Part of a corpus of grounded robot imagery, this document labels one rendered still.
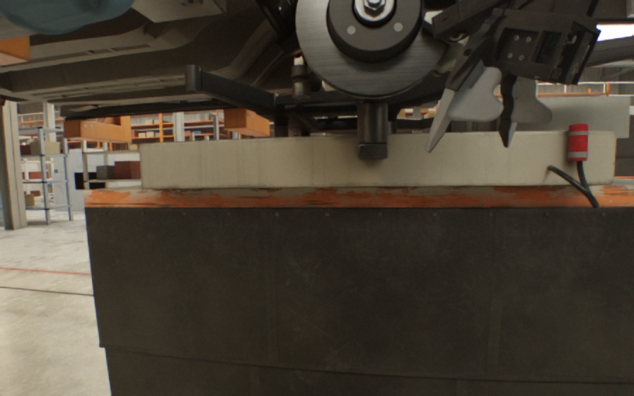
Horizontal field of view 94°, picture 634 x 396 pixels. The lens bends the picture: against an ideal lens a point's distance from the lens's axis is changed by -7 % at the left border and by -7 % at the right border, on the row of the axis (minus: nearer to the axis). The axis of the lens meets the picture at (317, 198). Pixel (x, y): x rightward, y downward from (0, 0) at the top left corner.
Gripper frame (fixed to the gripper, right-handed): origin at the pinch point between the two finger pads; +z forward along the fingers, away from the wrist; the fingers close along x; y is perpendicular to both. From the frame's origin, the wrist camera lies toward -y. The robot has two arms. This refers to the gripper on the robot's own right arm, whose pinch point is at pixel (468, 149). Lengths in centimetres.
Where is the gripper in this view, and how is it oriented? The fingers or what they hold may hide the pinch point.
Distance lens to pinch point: 41.8
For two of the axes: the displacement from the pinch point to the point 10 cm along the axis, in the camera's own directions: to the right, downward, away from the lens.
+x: 8.5, -1.2, 5.2
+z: -1.6, 8.7, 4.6
